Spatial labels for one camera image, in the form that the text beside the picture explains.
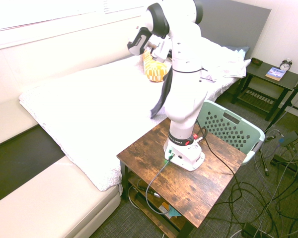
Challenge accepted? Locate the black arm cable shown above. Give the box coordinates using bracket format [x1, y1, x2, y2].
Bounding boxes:
[195, 121, 240, 184]

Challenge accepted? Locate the white bed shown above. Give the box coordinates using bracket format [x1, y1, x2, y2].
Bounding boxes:
[18, 37, 251, 192]

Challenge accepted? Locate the teal paper piece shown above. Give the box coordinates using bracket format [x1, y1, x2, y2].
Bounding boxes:
[167, 208, 182, 219]

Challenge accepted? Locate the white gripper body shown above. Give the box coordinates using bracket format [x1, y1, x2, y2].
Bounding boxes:
[151, 39, 172, 63]

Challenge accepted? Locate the yellow white patterned bolster pillow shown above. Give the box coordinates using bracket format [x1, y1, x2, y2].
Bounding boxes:
[142, 49, 171, 82]

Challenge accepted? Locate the black nightstand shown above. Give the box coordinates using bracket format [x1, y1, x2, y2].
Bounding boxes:
[230, 59, 298, 122]

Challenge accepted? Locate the blue grey pillow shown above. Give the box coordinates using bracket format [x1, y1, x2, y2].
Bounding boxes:
[223, 45, 250, 60]

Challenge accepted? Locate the grey headboard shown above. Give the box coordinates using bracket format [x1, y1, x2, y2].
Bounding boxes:
[196, 0, 273, 61]

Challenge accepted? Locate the black alarm clock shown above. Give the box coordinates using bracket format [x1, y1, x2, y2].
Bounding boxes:
[279, 59, 293, 71]

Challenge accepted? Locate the silver cable connector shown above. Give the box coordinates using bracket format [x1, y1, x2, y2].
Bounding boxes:
[136, 182, 162, 199]

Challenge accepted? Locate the cream upholstered bench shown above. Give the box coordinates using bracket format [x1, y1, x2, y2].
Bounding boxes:
[0, 99, 122, 238]

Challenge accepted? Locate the dark grey shirt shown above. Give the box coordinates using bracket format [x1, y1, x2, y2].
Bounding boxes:
[149, 68, 174, 119]

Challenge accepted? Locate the blue book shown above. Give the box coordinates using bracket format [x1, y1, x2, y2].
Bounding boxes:
[265, 66, 284, 82]

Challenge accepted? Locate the black power brick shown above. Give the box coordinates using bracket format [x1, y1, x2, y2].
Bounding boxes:
[242, 223, 258, 238]

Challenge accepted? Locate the grey power adapter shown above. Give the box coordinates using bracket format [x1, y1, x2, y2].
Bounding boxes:
[279, 131, 298, 147]

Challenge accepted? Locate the rustic wooden side table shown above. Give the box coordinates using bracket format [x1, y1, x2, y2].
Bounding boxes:
[116, 118, 247, 238]

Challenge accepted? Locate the mint green laundry basket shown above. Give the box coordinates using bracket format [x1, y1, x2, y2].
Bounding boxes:
[196, 100, 266, 166]

